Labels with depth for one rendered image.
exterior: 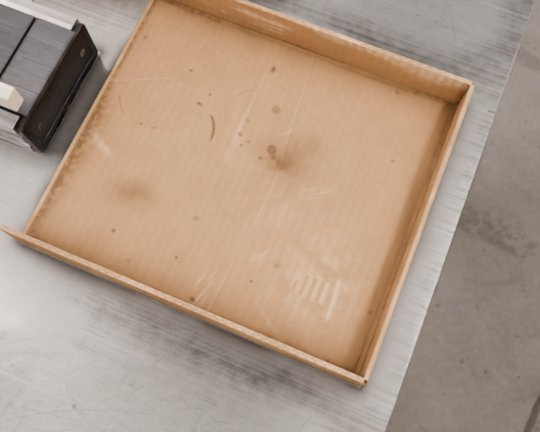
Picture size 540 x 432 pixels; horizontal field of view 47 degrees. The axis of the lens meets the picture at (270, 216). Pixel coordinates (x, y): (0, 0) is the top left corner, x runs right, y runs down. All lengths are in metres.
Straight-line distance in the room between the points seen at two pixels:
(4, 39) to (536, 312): 1.18
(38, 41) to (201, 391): 0.31
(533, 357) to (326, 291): 0.97
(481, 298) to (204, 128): 0.97
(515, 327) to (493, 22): 0.90
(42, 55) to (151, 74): 0.09
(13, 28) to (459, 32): 0.39
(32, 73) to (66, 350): 0.22
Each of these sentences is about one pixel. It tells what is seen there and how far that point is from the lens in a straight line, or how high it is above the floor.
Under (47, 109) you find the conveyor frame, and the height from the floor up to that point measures 0.86.
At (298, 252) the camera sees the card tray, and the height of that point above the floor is 0.83.
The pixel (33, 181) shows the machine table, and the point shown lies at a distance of 0.57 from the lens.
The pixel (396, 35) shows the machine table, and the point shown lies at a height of 0.83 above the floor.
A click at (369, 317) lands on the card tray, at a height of 0.83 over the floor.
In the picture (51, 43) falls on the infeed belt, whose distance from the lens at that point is 0.56.
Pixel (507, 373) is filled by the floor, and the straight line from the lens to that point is 1.42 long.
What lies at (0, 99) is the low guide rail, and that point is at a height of 0.91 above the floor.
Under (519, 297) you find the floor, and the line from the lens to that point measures 1.45.
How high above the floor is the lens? 1.33
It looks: 73 degrees down
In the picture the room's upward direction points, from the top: 1 degrees counter-clockwise
